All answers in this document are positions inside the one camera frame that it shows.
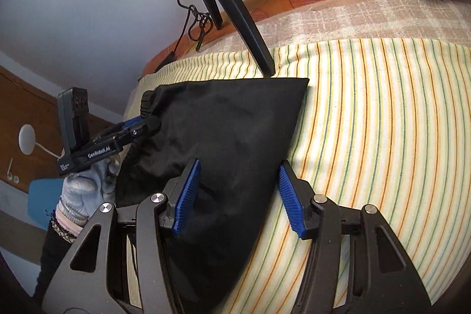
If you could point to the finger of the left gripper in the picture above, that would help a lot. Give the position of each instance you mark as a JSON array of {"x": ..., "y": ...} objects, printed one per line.
[
  {"x": 146, "y": 104},
  {"x": 141, "y": 126}
]

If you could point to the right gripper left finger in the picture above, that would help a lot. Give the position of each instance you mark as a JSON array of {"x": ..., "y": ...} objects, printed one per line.
[{"x": 180, "y": 193}]

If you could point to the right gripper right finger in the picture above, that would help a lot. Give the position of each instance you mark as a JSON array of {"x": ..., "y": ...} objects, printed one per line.
[{"x": 296, "y": 196}]

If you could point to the black pants yellow stripes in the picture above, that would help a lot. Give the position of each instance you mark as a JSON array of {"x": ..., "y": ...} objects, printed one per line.
[{"x": 241, "y": 131}]

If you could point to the left forearm dark sleeve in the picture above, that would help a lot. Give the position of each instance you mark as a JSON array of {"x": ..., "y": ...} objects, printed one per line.
[{"x": 60, "y": 236}]

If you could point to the left gloved hand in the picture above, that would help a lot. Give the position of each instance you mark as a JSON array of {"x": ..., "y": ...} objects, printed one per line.
[{"x": 83, "y": 192}]

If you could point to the blue chair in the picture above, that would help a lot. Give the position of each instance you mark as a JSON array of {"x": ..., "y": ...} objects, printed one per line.
[{"x": 42, "y": 200}]

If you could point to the yellow striped bed sheet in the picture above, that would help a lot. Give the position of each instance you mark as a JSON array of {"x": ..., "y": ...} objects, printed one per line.
[{"x": 386, "y": 122}]

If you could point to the pink checked blanket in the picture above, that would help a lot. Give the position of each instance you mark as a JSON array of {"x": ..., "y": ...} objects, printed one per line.
[{"x": 445, "y": 20}]

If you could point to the black camera box left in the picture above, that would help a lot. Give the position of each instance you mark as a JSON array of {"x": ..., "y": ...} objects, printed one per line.
[{"x": 73, "y": 112}]

